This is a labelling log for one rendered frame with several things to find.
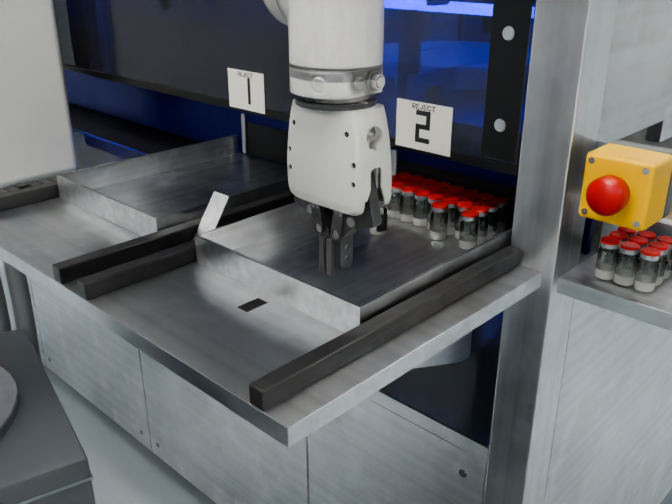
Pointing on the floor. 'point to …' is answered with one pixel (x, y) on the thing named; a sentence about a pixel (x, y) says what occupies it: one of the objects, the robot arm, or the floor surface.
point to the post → (546, 237)
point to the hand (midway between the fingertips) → (336, 252)
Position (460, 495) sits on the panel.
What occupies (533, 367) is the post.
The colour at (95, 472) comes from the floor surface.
